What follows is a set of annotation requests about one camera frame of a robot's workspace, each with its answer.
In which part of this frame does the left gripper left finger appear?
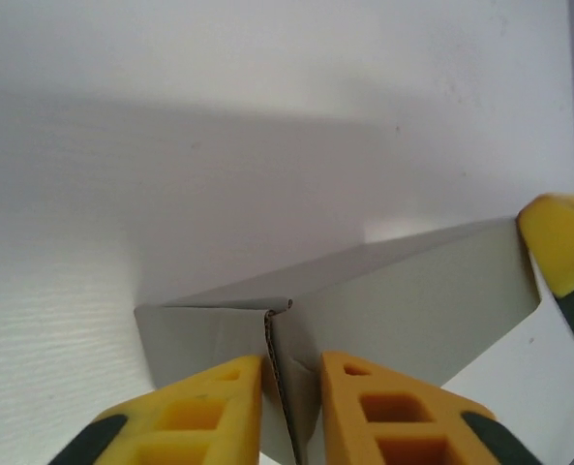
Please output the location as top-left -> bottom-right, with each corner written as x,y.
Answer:
48,356 -> 263,465

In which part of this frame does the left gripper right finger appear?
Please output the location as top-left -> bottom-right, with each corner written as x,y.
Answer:
319,352 -> 542,465

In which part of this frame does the grey corrugated cardboard box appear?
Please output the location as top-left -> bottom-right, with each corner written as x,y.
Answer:
134,216 -> 544,465

